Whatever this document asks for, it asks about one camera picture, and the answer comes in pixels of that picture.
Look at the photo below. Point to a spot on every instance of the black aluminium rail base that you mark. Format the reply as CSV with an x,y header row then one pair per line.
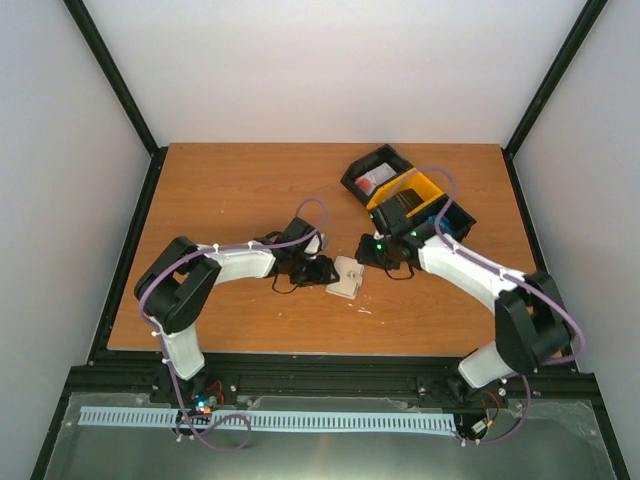
x,y
420,381

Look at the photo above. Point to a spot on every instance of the small electronics board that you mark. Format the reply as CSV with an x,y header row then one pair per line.
x,y
207,402

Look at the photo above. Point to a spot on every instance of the dark grey cards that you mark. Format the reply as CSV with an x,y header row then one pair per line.
x,y
408,200

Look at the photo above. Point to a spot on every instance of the light blue cable duct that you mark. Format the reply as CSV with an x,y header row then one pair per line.
x,y
274,421

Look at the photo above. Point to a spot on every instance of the black bin with blue cards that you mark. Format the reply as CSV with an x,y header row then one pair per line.
x,y
463,222

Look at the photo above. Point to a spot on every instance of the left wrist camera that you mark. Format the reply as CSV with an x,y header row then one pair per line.
x,y
316,245

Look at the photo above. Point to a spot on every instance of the black frame post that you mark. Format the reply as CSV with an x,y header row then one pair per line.
x,y
575,38
94,40

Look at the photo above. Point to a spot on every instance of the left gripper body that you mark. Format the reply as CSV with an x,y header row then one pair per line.
x,y
306,274

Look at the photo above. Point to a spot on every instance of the beige card holder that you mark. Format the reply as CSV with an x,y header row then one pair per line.
x,y
350,273

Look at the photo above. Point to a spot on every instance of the red white cards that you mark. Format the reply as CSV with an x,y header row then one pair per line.
x,y
374,178

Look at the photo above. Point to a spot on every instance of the yellow bin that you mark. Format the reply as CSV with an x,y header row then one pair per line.
x,y
413,188

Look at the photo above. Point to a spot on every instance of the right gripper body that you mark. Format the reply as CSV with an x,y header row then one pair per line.
x,y
379,256

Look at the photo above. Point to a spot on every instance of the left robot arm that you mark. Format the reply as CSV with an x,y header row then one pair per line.
x,y
175,288

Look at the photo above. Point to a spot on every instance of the left black frame post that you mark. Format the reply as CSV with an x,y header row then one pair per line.
x,y
94,40

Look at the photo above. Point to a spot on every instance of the blue cards stack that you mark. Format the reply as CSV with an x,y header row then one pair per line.
x,y
444,225

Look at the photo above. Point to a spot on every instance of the right black frame post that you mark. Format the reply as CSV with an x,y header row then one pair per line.
x,y
575,38

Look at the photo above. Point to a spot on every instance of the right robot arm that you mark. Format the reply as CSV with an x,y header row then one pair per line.
x,y
530,321

